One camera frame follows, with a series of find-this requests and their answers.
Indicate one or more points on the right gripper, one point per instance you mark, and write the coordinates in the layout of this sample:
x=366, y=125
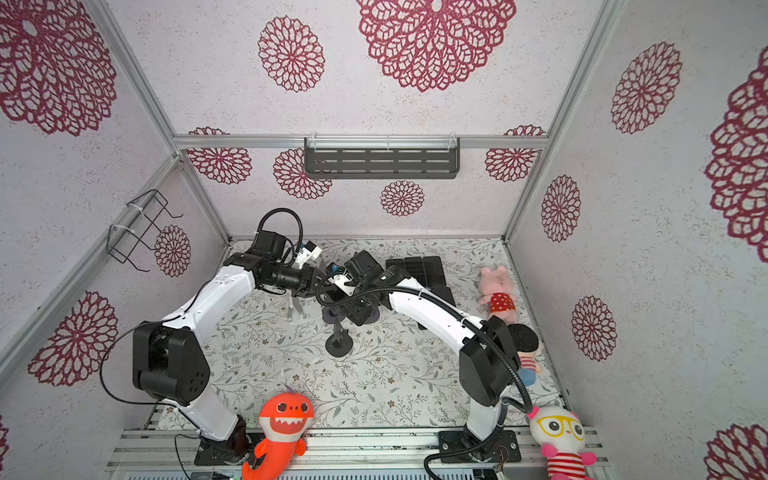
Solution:
x=352, y=310

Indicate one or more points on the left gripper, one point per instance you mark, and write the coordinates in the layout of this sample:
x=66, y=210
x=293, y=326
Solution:
x=305, y=288

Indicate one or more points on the blue phone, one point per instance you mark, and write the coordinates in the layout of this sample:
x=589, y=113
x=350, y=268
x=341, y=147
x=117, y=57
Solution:
x=434, y=272
x=397, y=265

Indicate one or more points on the teal green phone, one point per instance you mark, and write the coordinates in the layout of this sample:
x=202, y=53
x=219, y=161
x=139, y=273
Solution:
x=416, y=268

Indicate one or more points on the black phone front stand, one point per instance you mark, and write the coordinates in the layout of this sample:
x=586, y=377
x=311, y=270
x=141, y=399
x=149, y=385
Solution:
x=443, y=293

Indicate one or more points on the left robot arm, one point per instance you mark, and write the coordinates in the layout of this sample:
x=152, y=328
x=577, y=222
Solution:
x=169, y=363

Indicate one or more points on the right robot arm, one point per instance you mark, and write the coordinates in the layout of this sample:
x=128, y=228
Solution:
x=487, y=356

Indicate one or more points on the grey stand front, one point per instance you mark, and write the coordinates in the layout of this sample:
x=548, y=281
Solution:
x=339, y=343

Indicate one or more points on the red shark plush toy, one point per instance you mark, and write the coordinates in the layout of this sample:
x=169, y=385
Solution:
x=283, y=420

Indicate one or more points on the pink pig plush toy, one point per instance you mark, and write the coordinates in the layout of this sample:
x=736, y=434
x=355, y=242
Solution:
x=496, y=289

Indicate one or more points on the white glasses plush toy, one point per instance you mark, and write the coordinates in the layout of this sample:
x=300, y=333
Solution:
x=562, y=439

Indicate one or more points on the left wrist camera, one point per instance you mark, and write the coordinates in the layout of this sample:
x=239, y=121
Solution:
x=309, y=253

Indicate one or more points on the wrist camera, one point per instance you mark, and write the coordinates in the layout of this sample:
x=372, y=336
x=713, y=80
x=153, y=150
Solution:
x=341, y=278
x=309, y=253

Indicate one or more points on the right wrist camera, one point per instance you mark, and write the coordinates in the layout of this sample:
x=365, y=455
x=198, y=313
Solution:
x=341, y=278

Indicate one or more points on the grey wall shelf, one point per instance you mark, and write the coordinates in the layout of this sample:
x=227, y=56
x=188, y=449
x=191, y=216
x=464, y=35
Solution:
x=381, y=159

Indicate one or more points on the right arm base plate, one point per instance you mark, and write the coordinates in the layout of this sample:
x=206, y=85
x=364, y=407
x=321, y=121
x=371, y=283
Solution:
x=462, y=447

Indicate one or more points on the black wire wall rack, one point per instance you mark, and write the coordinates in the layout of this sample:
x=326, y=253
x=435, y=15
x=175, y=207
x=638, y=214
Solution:
x=124, y=238

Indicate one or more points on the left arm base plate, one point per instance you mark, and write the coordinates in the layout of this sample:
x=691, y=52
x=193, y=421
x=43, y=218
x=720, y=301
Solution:
x=220, y=453

